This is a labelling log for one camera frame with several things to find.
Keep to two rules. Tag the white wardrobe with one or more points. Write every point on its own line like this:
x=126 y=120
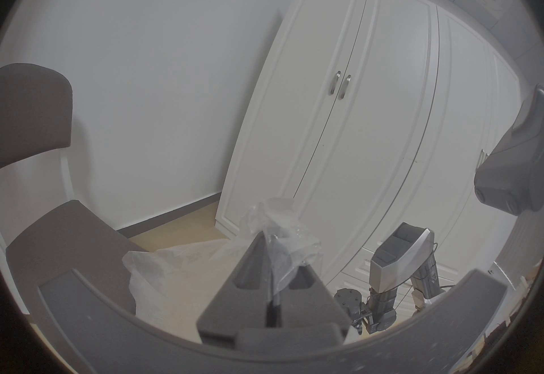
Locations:
x=382 y=117

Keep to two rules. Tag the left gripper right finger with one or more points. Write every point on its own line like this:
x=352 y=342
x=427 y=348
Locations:
x=312 y=308

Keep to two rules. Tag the clear plastic bag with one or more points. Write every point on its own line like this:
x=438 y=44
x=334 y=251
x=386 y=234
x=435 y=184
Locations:
x=278 y=232

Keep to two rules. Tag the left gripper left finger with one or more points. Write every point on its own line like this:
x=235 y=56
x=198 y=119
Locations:
x=227 y=308

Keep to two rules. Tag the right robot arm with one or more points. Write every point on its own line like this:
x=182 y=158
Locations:
x=397 y=262

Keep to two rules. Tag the grey padded chair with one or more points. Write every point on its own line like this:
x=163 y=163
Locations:
x=38 y=109

